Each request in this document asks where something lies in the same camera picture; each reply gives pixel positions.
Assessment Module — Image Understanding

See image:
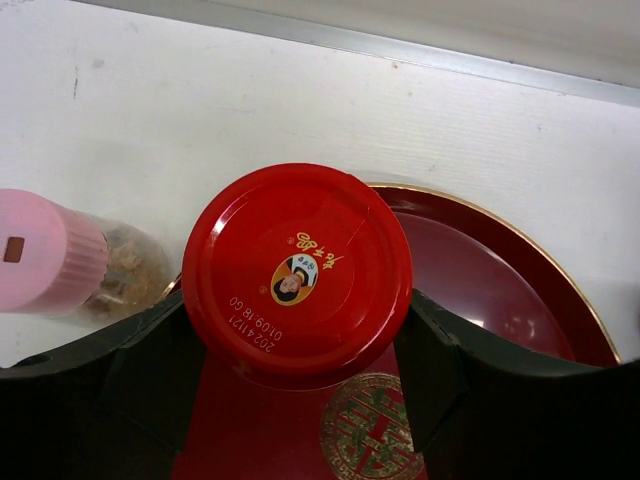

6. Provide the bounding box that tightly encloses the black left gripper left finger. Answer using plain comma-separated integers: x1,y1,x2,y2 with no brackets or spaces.
1,292,205,479

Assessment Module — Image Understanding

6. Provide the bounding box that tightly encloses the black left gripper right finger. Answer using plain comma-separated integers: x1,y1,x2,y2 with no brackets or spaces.
394,292,639,479

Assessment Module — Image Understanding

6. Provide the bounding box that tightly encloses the pink-cap spice jar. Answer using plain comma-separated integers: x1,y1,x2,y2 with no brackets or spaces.
1,189,172,323

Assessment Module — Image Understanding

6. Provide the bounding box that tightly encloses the red-lid chili sauce jar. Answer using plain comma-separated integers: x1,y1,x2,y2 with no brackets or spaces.
181,163,413,390

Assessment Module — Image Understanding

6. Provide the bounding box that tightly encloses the round red lacquer tray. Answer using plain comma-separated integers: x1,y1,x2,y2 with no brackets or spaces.
172,184,619,479

